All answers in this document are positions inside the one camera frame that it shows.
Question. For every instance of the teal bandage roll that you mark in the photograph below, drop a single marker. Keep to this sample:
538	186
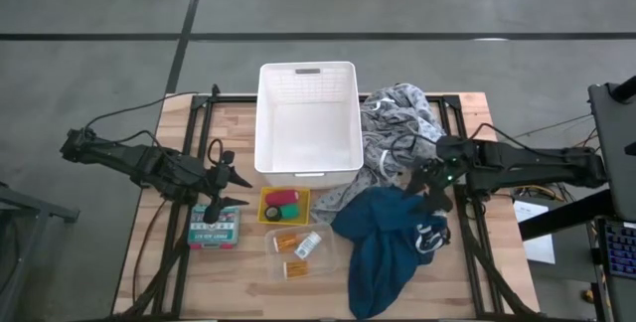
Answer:
291	211

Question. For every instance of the red bandage roll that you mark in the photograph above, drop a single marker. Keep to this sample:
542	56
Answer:
282	198

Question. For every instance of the black keyboard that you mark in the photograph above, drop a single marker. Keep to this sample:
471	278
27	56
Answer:
621	247

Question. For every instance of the teal first aid kit box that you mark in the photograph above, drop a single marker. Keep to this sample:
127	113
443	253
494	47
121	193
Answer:
213	235

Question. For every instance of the white paper sheet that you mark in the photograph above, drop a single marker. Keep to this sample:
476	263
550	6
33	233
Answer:
539	247

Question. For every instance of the grey patterned garment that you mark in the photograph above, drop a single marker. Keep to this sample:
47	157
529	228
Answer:
387	118

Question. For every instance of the grey metal stand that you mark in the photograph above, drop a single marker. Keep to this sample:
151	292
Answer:
69	214

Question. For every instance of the black bandage roll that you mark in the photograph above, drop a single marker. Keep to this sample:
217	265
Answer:
266	213

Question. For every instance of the black side desk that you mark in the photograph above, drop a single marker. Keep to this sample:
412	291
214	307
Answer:
616	163

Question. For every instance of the clear plastic bin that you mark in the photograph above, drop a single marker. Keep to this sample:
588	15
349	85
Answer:
325	262

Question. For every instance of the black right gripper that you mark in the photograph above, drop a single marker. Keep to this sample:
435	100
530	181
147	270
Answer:
449	163

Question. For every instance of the small yellow plastic basket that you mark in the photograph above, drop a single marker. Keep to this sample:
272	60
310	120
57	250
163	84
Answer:
305	198

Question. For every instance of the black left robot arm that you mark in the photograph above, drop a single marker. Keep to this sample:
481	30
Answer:
139	160

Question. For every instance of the white perforated laundry basket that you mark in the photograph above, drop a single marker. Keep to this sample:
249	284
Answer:
308	133

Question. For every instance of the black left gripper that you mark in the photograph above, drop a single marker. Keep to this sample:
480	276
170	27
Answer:
218	183

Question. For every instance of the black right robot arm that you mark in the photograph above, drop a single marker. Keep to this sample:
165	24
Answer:
536	163

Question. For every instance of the dark blue garment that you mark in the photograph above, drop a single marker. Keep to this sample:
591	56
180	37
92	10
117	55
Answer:
377	252

